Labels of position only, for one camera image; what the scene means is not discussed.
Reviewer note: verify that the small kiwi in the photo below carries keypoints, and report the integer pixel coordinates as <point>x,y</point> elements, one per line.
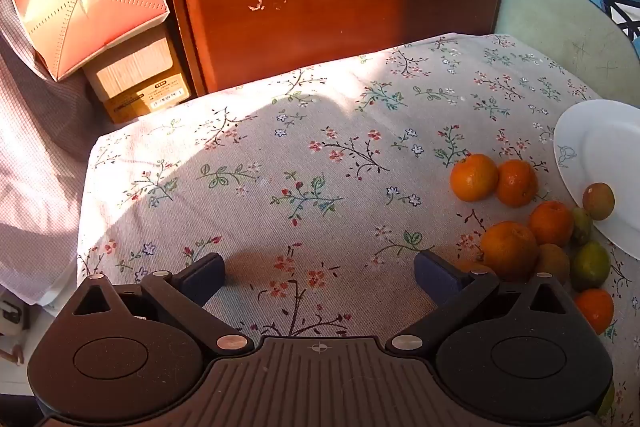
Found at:
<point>582,226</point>

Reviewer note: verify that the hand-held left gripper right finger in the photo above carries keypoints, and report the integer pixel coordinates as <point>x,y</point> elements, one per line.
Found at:
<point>435,279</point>

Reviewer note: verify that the floral tablecloth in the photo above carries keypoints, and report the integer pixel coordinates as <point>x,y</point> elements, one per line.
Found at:
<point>300,157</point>

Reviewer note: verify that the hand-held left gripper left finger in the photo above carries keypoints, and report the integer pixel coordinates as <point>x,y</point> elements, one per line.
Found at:
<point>207,274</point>

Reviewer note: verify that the pink checked cloth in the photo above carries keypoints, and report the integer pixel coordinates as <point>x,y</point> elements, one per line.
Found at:
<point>40,157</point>

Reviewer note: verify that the white plate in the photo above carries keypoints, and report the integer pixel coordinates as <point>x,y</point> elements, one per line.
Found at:
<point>610,147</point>

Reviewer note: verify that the pale green cushion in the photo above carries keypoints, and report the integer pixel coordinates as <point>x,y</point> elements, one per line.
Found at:
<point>550,22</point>

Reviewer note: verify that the tan cardboard box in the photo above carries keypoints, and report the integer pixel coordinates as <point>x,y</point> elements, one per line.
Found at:
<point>135,72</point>

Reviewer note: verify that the large orange mandarin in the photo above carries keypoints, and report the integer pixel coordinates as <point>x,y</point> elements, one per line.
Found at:
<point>509,251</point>

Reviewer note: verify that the green mandarin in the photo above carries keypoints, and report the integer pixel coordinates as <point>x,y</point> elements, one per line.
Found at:
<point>590,264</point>

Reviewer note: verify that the grey black device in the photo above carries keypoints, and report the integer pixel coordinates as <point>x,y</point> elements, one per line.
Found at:
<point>10,314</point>

